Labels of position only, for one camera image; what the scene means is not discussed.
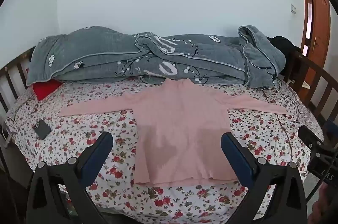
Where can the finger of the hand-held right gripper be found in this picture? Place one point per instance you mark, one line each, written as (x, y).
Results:
(309, 135)

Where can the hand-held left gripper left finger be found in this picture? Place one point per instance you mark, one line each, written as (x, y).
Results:
(98, 152)

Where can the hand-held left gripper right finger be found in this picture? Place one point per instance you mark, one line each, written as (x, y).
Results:
(237, 158)

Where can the pink knit sweater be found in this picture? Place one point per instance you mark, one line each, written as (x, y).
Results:
(182, 131)

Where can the person's right hand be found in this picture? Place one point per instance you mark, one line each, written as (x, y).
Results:
(320, 209)

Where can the floral bed sheet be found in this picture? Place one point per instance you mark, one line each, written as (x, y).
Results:
(79, 118)

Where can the red cloth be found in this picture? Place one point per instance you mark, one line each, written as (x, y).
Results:
(46, 89)

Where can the black cloth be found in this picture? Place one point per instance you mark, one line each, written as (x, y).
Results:
(284, 49)

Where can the grey floral quilt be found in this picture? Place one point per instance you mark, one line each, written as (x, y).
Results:
(148, 60)

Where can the brown wooden door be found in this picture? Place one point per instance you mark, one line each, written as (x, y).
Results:
(318, 15)

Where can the wooden footboard rail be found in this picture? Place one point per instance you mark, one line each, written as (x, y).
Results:
(317, 81)

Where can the wooden headboard rail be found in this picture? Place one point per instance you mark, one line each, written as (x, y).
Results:
(12, 81)

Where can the white wall switch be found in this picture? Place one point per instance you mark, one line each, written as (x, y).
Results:
(293, 8)

